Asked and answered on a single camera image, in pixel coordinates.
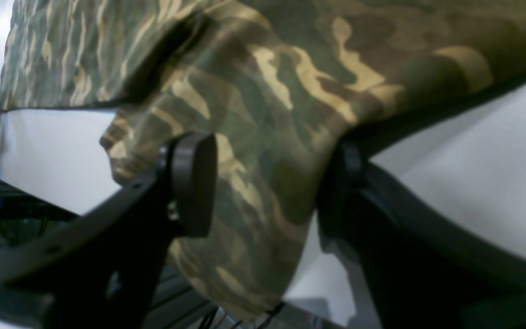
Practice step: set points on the camouflage T-shirt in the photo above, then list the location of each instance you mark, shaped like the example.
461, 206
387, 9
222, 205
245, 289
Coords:
279, 82

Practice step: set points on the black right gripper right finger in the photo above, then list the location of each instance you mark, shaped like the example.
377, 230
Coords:
421, 269

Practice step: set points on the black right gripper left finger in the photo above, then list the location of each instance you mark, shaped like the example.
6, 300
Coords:
106, 270

